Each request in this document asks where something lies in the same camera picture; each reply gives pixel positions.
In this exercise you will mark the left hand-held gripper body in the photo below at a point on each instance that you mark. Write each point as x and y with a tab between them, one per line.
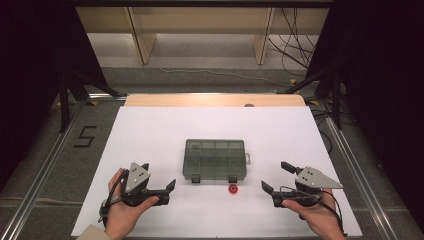
136	180

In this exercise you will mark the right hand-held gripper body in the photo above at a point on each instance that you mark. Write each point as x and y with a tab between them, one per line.
313	180

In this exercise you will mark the small red wheel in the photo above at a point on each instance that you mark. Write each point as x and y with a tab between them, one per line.
230	190

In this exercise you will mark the grey transparent compartment box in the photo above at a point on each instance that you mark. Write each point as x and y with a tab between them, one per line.
213	160

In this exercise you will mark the person's left hand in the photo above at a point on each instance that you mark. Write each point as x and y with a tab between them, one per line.
125	215

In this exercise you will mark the person's right hand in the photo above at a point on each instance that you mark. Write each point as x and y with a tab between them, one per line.
320	216

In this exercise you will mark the round grey table grommet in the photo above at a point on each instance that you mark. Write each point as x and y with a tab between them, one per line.
249	105

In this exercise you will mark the black metal stand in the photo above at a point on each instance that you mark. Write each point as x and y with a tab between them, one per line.
336	106
64	106

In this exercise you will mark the black curtain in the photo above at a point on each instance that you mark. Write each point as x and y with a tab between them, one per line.
383	83
33	66

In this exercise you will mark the light wooden shelf unit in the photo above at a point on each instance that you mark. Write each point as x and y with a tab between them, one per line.
200	20

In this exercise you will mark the aluminium frame rail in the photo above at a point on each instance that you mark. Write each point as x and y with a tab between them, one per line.
106	97
362	185
44	170

